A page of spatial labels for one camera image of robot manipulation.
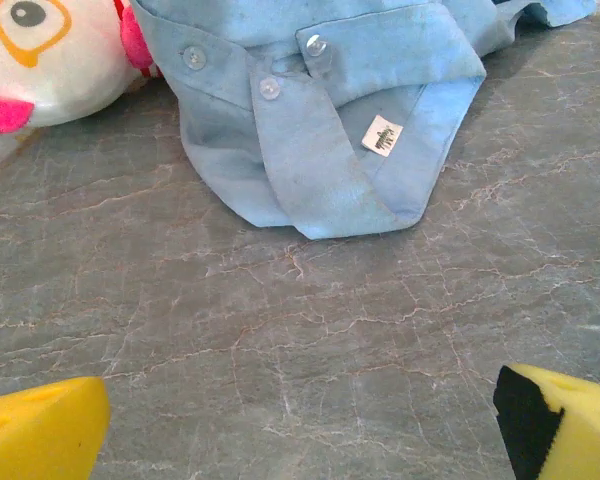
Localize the light blue button shirt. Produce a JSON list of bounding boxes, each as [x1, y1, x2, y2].
[[129, 0, 599, 240]]

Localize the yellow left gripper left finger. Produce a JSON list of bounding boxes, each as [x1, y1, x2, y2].
[[0, 375, 112, 480]]

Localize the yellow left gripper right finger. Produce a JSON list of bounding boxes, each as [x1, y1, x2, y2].
[[493, 363, 600, 480]]

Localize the white plush doll with glasses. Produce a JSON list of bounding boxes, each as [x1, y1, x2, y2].
[[0, 0, 154, 135]]

